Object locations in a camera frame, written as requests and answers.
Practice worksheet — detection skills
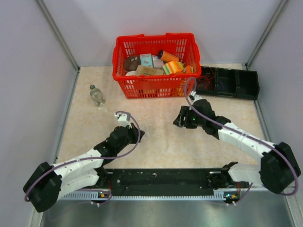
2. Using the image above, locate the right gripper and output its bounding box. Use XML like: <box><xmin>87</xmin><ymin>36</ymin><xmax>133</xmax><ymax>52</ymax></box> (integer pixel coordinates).
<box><xmin>173</xmin><ymin>106</ymin><xmax>205</xmax><ymax>129</ymax></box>

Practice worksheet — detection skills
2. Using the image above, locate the white wire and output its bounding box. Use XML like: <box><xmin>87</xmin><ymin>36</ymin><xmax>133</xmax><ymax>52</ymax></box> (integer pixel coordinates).
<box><xmin>142</xmin><ymin>122</ymin><xmax>164</xmax><ymax>142</ymax></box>

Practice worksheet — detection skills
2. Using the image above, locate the red wire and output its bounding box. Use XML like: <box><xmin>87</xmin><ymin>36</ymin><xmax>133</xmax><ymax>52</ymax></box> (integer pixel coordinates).
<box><xmin>197</xmin><ymin>72</ymin><xmax>216</xmax><ymax>90</ymax></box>
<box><xmin>197</xmin><ymin>73</ymin><xmax>216</xmax><ymax>91</ymax></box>

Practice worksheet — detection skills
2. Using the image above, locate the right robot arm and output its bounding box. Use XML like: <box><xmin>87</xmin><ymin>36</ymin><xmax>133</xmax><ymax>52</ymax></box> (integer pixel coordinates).
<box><xmin>173</xmin><ymin>99</ymin><xmax>301</xmax><ymax>194</ymax></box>

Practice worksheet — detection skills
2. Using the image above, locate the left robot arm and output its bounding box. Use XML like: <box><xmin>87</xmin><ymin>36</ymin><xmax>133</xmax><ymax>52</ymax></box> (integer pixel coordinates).
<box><xmin>23</xmin><ymin>123</ymin><xmax>145</xmax><ymax>212</ymax></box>

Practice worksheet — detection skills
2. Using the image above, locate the clear plastic bottle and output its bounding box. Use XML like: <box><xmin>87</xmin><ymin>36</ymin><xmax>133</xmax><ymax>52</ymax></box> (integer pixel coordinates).
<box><xmin>89</xmin><ymin>85</ymin><xmax>105</xmax><ymax>107</ymax></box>

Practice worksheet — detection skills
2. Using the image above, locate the striped yellow green sponge pack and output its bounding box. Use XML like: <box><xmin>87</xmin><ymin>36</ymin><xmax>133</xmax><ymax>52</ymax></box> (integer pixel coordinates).
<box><xmin>162</xmin><ymin>61</ymin><xmax>185</xmax><ymax>75</ymax></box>

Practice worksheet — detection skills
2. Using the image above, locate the black three-compartment bin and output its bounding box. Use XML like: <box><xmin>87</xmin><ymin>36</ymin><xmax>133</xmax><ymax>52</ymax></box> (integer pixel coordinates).
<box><xmin>196</xmin><ymin>66</ymin><xmax>260</xmax><ymax>101</ymax></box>

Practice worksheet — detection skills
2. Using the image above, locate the white grey small box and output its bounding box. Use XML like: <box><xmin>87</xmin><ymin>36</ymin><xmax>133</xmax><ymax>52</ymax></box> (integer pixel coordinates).
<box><xmin>152</xmin><ymin>55</ymin><xmax>164</xmax><ymax>69</ymax></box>

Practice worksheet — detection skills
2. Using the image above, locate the red plastic shopping basket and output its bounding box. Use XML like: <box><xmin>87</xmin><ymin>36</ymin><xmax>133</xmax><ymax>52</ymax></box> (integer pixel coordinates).
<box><xmin>112</xmin><ymin>33</ymin><xmax>202</xmax><ymax>99</ymax></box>

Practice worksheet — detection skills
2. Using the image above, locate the orange cylindrical can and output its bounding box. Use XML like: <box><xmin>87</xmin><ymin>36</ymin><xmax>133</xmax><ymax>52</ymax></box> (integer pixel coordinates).
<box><xmin>157</xmin><ymin>50</ymin><xmax>179</xmax><ymax>62</ymax></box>

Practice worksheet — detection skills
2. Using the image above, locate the brown cardboard box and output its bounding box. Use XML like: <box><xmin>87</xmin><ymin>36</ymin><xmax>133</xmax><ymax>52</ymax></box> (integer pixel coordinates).
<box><xmin>135</xmin><ymin>65</ymin><xmax>164</xmax><ymax>76</ymax></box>

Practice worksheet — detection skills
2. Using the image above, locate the teal small box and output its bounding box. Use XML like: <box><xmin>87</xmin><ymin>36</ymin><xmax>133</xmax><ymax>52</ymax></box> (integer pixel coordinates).
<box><xmin>140</xmin><ymin>53</ymin><xmax>153</xmax><ymax>68</ymax></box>

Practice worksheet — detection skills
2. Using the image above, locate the brown round bag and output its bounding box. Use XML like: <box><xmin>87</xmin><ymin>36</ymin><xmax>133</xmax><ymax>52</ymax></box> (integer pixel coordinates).
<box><xmin>124</xmin><ymin>55</ymin><xmax>141</xmax><ymax>72</ymax></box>

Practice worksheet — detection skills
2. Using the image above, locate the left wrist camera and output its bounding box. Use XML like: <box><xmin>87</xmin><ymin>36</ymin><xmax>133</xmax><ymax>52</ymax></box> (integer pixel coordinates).
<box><xmin>115</xmin><ymin>113</ymin><xmax>132</xmax><ymax>128</ymax></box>

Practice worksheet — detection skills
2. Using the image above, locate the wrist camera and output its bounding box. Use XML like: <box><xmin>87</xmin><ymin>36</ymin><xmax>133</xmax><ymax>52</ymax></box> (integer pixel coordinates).
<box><xmin>189</xmin><ymin>91</ymin><xmax>202</xmax><ymax>103</ymax></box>
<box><xmin>115</xmin><ymin>113</ymin><xmax>132</xmax><ymax>128</ymax></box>

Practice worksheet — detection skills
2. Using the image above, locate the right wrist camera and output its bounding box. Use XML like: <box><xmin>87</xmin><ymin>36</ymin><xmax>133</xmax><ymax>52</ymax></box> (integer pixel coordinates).
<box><xmin>189</xmin><ymin>91</ymin><xmax>202</xmax><ymax>103</ymax></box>

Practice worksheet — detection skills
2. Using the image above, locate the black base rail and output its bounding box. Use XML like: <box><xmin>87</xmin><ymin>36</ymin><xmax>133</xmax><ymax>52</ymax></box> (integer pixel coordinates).
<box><xmin>94</xmin><ymin>167</ymin><xmax>251</xmax><ymax>197</ymax></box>

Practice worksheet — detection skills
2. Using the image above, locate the grey slotted cable duct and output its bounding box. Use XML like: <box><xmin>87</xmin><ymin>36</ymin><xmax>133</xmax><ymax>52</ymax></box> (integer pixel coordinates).
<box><xmin>48</xmin><ymin>190</ymin><xmax>240</xmax><ymax>201</ymax></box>

